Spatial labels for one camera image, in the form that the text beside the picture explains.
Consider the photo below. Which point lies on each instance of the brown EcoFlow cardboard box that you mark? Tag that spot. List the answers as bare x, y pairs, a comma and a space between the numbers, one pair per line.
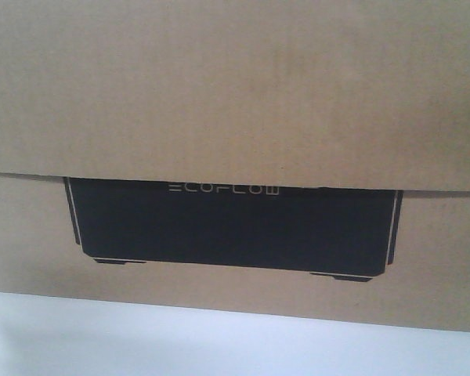
356, 94

